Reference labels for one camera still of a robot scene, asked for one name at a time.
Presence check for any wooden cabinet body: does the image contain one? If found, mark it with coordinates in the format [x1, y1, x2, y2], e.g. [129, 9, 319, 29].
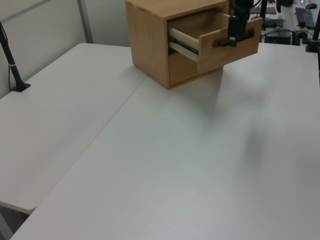
[124, 0, 231, 91]

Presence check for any black metal drawer handle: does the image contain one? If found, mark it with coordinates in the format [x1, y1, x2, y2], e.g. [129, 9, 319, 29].
[216, 27, 255, 48]

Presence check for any wooden drawer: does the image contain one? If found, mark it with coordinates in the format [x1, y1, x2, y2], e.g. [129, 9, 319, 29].
[167, 11, 264, 75]

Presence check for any black camera stand pole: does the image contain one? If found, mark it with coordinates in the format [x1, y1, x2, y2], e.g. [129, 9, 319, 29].
[0, 21, 32, 94]

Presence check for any black computer keyboard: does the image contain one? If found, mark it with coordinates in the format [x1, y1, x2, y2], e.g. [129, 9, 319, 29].
[294, 6, 318, 29]

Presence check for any black computer case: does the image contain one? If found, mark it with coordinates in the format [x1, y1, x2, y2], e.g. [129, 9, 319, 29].
[264, 29, 294, 46]

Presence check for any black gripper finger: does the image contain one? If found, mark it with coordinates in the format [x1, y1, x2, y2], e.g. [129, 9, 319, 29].
[238, 0, 254, 38]
[227, 0, 242, 48]

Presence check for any black drawer slide rail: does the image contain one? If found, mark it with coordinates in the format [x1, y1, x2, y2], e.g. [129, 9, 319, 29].
[167, 34, 201, 55]

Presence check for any black vertical pole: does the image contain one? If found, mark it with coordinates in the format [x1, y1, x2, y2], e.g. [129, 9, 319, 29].
[259, 0, 269, 43]

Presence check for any grey partition frame post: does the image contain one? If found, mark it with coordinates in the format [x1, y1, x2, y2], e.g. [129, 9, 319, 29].
[76, 0, 95, 45]

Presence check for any black camera stand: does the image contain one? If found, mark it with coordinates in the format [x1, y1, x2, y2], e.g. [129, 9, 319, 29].
[303, 9, 320, 54]

